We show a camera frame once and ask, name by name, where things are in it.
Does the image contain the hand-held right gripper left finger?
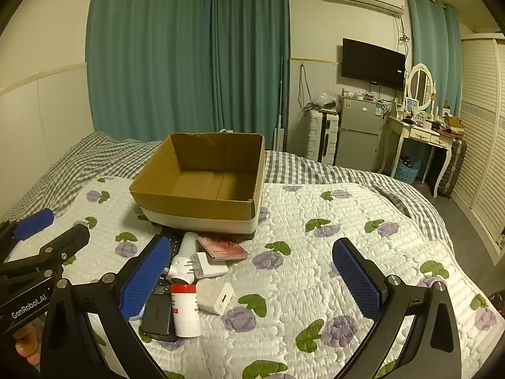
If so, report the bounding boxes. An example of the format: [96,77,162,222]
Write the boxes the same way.
[39,235,172,379]

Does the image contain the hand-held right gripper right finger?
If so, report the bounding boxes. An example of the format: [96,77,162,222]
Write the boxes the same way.
[331,238,463,379]

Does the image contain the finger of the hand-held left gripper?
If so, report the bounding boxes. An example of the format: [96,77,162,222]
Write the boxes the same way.
[0,224,91,282]
[0,208,55,262]

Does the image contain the black remote control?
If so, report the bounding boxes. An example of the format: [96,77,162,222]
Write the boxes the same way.
[152,227,184,297]

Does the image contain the white cylindrical device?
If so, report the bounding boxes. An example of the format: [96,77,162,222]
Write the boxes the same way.
[166,232,199,285]

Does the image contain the white charger cube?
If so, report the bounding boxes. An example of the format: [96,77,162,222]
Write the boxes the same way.
[196,278,235,316]

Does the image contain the white plug adapter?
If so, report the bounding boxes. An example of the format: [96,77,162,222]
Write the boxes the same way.
[188,251,230,280]

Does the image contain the person's left hand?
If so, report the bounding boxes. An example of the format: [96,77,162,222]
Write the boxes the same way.
[12,319,44,366]

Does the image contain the grey checked bed sheet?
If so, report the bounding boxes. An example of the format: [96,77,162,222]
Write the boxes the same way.
[0,130,447,242]

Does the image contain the white floral quilt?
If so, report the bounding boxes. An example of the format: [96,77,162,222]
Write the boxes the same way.
[0,176,495,379]

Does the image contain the blue plastic basket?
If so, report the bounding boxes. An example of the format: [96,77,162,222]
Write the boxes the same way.
[393,157,421,184]

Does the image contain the grey small fridge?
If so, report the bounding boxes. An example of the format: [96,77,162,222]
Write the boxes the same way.
[335,95,386,173]

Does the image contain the dark hard suitcase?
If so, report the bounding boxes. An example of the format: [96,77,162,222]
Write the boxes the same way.
[437,137,468,199]

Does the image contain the white ribbed suitcase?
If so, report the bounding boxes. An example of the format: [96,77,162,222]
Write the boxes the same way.
[307,107,340,165]

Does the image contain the white dressing table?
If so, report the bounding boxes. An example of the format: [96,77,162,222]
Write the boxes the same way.
[378,102,465,199]

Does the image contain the clear plastic bag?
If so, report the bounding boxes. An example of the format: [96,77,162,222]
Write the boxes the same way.
[313,89,340,110]

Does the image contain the white louvered wardrobe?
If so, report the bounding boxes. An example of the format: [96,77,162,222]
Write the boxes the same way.
[449,33,505,266]

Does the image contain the wide teal curtain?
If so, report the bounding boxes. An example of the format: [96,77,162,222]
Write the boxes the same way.
[86,0,216,143]

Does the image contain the oval white vanity mirror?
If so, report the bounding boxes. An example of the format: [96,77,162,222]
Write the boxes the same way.
[406,63,435,112]

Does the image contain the narrow teal curtain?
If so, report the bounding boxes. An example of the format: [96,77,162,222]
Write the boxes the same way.
[406,0,463,120]

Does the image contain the teal corner curtain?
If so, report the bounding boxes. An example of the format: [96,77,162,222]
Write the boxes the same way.
[208,0,291,153]

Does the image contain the hanging black cable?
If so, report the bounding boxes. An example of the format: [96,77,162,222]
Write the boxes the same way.
[297,63,317,116]

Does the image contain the black wall television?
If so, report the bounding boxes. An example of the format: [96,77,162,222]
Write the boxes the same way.
[341,38,407,92]

